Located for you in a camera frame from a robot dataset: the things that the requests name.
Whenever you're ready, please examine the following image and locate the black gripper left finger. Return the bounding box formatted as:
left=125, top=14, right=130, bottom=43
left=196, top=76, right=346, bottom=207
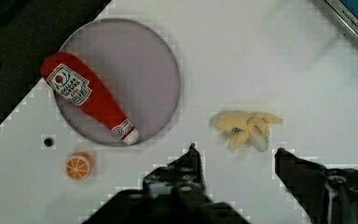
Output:
left=143, top=143, right=205, bottom=198

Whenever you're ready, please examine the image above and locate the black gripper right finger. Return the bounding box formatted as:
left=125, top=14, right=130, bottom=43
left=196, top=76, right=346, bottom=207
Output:
left=274, top=148, right=358, bottom=224

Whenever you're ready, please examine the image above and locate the plush orange slice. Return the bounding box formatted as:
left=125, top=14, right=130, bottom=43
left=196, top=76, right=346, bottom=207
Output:
left=64, top=151, right=93, bottom=180

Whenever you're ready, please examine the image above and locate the grey round plate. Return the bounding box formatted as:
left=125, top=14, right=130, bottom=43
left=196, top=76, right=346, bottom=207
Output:
left=62, top=18, right=181, bottom=143

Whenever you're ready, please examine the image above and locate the red plush ketchup bottle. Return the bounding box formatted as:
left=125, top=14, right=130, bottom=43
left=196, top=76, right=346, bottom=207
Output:
left=40, top=52, right=140, bottom=145

